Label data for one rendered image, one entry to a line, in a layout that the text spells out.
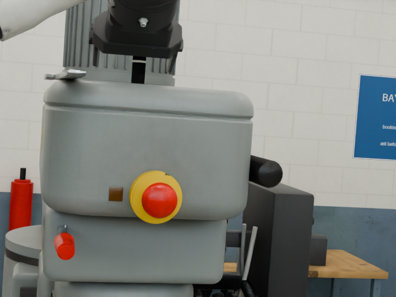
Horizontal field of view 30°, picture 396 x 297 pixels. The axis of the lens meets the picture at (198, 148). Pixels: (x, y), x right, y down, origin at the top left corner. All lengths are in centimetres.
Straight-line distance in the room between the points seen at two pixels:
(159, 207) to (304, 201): 59
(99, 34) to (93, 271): 31
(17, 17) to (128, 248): 35
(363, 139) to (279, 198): 448
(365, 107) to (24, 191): 261
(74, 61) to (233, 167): 47
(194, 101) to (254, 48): 465
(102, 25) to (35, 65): 427
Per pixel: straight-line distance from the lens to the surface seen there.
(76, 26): 128
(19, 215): 518
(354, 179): 582
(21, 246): 158
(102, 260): 97
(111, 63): 124
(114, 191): 86
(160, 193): 82
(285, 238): 137
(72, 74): 79
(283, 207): 136
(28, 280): 148
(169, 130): 86
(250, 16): 553
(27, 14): 79
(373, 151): 586
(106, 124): 85
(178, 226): 98
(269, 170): 93
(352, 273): 501
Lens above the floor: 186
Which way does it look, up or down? 3 degrees down
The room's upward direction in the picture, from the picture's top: 4 degrees clockwise
